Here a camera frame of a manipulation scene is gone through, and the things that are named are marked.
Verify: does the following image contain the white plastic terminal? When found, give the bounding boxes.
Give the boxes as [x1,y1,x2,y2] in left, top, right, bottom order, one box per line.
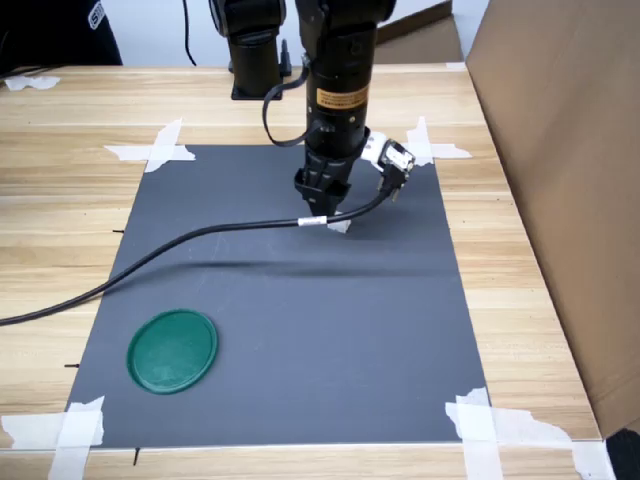
[326,209,352,235]

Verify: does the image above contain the round green lid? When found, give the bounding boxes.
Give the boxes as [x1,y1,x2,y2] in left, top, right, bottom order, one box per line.
[125,308,221,397]

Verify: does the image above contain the white masking tape patch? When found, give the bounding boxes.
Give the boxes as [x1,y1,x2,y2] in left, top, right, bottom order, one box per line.
[403,116,474,167]
[103,117,197,174]
[0,395,107,480]
[443,386,617,480]

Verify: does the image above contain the brown cardboard panel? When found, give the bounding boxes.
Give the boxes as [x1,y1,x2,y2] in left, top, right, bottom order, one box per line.
[373,0,464,66]

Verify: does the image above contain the dark grey mat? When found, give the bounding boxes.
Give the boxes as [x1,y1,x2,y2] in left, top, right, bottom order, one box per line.
[64,143,494,449]

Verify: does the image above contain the brown cardboard partition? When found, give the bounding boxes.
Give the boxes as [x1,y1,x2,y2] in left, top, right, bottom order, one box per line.
[464,0,640,438]

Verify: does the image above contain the crumpled white tape piece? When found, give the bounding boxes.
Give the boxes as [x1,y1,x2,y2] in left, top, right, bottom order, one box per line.
[3,74,62,93]

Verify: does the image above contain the person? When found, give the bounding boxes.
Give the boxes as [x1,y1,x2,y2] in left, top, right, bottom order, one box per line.
[0,0,124,69]

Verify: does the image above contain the dark round object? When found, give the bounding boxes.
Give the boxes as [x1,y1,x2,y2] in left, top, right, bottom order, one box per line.
[603,426,640,480]

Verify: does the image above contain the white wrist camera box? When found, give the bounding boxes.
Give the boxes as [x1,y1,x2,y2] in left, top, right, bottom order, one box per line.
[360,129,417,177]

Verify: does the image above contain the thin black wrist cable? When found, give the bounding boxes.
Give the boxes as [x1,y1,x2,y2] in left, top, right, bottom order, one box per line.
[261,65,322,149]

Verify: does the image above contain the thick black camera cable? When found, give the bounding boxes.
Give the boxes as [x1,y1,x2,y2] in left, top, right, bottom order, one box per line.
[0,165,409,329]

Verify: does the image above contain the thin black power cable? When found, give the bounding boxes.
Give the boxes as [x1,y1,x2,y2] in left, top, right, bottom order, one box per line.
[181,0,198,68]

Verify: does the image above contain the black table cable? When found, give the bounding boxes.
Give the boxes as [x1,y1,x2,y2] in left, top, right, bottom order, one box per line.
[0,63,69,81]

